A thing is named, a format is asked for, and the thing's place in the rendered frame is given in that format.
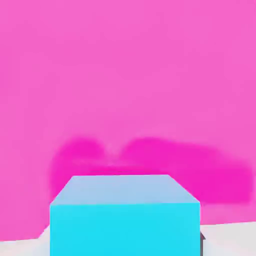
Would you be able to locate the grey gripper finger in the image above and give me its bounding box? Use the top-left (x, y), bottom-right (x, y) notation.
top-left (199, 231), bottom-right (207, 256)

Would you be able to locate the small cyan cube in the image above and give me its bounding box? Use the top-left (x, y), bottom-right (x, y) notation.
top-left (49, 174), bottom-right (201, 256)

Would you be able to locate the large pink box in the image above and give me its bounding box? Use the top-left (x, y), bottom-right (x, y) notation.
top-left (0, 0), bottom-right (256, 243)

